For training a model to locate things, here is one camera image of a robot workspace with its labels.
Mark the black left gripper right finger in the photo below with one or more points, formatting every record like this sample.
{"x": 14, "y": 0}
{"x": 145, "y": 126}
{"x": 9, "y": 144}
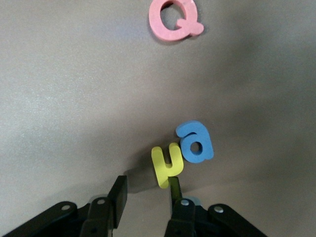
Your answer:
{"x": 182, "y": 217}

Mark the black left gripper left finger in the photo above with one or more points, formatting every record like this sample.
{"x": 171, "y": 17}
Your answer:
{"x": 98, "y": 214}

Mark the yellow foam letter n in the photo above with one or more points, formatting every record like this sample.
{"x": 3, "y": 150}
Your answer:
{"x": 160, "y": 168}

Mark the blue foam letter a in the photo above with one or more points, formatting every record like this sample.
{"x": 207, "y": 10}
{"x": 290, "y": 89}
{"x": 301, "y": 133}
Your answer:
{"x": 206, "y": 145}

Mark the pink foam letter Q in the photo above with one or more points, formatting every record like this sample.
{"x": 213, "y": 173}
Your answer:
{"x": 155, "y": 22}

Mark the table cover mat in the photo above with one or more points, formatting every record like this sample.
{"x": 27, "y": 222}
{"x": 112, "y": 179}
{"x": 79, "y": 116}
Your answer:
{"x": 74, "y": 98}

